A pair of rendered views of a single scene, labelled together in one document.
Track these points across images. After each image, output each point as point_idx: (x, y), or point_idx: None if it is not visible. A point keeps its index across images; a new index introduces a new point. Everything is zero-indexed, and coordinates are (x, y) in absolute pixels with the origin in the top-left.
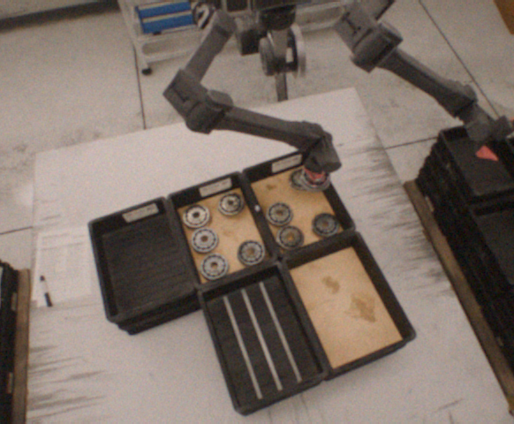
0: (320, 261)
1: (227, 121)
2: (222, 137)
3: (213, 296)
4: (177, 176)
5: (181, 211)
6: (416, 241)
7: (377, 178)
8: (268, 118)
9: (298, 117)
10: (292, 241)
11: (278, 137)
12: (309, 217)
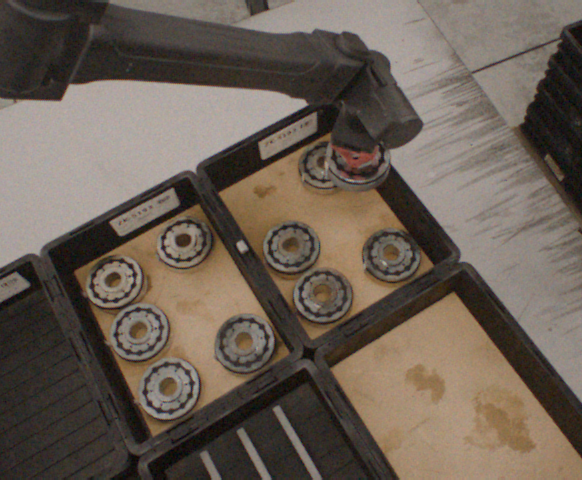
0: (394, 336)
1: (101, 52)
2: (150, 102)
3: (177, 457)
4: (71, 196)
5: (82, 275)
6: (570, 252)
7: (471, 138)
8: (224, 33)
9: None
10: (329, 304)
11: (261, 79)
12: (355, 243)
